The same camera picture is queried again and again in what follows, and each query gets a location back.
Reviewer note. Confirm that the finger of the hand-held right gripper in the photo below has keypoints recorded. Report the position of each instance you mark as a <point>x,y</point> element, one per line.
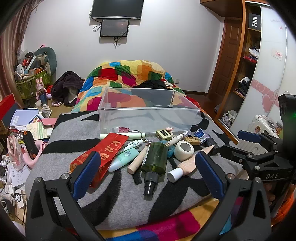
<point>249,136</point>
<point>235,153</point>

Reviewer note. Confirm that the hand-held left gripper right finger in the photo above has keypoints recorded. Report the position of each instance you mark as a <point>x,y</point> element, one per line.
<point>209,175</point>

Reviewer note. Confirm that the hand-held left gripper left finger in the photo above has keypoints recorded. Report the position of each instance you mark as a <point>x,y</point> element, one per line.
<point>86,173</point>

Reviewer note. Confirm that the pink tube with white cap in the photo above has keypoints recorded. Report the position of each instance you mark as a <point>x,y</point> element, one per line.
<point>185,166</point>

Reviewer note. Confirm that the white gauze roll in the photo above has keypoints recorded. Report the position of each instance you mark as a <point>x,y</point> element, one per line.
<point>182,154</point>

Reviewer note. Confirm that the red gold envelope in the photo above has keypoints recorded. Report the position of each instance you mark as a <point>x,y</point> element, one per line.
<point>108,148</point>

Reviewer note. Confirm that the blue round lid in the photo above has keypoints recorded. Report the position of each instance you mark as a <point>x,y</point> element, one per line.
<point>171,151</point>

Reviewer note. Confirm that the pale green tube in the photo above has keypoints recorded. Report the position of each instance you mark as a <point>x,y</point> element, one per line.
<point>115,136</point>

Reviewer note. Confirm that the beige cosmetic tube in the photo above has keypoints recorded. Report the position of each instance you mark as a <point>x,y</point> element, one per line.
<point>136,163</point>

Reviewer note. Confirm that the dark green spray bottle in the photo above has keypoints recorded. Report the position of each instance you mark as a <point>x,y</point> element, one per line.
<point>155,160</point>

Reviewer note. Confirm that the clear plastic box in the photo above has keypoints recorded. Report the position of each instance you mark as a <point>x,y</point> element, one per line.
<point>148,115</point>

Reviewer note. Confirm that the white suitcase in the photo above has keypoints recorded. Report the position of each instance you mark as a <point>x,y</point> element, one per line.
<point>256,125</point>

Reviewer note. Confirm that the white bag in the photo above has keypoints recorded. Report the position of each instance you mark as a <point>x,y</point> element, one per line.
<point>229,117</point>

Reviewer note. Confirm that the grey black blanket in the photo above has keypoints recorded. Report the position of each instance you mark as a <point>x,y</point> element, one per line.
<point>76,208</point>

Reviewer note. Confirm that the small yellow box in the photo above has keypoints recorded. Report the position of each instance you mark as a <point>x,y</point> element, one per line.
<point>193,140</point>

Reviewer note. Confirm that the mint bottle with paw print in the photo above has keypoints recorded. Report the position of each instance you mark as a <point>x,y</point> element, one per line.
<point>122,160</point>

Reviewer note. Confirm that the small blue box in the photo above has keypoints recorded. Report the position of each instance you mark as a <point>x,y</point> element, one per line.
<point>200,134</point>

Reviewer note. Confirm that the white pen with gold tip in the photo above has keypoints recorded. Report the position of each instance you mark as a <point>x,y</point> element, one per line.
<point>178,138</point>

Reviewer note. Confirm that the small white tube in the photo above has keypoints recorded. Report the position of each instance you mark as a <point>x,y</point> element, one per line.
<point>133,144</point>

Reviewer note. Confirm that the pink bear charm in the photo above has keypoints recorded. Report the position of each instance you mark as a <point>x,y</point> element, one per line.
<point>123,129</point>

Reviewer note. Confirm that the wooden wardrobe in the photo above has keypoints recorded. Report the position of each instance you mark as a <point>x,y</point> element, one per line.
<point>240,76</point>

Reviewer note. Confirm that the black handheld massager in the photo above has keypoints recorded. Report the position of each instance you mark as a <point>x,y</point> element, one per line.
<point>31,143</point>

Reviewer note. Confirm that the pink flat box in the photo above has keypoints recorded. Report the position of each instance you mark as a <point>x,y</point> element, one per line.
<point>49,121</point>

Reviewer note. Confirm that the white sliding door pink hearts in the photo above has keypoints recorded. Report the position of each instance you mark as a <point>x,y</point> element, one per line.
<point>270,76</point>

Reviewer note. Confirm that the colourful fleece sheet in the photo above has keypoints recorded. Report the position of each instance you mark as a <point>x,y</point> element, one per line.
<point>161,227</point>

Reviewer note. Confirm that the pink bag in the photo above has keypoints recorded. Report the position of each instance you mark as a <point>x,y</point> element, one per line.
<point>15,150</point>

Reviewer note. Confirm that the wooden door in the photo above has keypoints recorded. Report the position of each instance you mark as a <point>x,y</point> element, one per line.
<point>227,58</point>

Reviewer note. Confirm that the blue white papers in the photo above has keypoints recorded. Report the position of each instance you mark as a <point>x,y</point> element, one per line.
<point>23,117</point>

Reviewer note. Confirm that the dark brown clothes pile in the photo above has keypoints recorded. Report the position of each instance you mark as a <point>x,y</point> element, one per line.
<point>67,81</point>

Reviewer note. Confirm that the pink rabbit toy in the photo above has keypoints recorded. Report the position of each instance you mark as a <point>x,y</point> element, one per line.
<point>41,85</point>

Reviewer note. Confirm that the red box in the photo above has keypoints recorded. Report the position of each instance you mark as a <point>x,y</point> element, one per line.
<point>7,104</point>

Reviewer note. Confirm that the black garment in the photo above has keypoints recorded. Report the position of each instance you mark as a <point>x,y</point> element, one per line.
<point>152,84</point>

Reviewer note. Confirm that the green storage bag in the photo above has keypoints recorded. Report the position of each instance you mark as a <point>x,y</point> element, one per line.
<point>32,81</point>

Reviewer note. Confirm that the colourful patchwork quilt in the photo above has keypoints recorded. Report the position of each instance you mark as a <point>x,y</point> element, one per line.
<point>124,71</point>

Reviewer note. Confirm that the black box white lettering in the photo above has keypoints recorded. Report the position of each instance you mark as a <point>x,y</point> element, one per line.
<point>254,20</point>

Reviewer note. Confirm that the grey green cushion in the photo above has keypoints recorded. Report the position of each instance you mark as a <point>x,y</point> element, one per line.
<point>49,55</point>

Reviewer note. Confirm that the brown curtain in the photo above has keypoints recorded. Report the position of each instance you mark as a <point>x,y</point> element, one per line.
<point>9,58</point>

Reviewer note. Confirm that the black wall television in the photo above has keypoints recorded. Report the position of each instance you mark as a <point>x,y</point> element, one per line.
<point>116,8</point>

